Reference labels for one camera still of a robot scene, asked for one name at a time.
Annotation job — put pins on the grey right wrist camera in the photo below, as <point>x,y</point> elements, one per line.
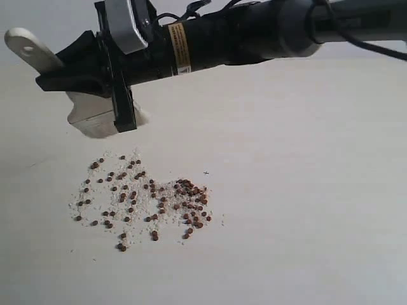
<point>122,25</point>

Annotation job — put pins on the white paint brush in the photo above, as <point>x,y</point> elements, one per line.
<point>95,117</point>

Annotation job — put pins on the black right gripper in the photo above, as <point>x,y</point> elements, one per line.
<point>177,45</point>

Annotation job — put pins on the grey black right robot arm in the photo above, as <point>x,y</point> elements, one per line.
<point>294,29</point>

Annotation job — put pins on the brown beans and crumbs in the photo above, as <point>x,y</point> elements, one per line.
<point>121,197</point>

